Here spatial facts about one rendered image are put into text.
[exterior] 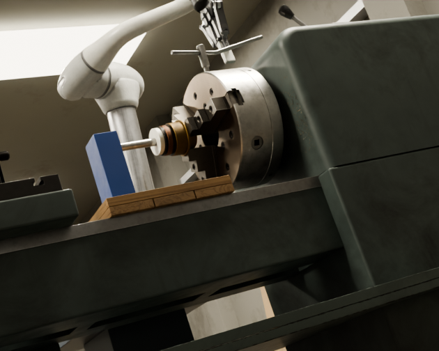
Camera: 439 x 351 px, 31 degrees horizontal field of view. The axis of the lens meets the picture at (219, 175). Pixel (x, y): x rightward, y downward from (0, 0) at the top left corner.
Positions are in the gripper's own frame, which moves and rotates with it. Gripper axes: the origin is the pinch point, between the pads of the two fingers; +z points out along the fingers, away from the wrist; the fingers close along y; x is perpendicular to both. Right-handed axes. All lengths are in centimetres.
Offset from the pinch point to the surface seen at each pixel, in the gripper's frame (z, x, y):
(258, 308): -2, 214, -418
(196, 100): 15.9, -17.0, 3.5
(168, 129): 24.8, -29.6, 7.3
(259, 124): 32.4, -11.4, 18.1
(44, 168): -218, 108, -537
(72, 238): 51, -65, 19
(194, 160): 32.3, -23.6, 2.8
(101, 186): 34, -49, 2
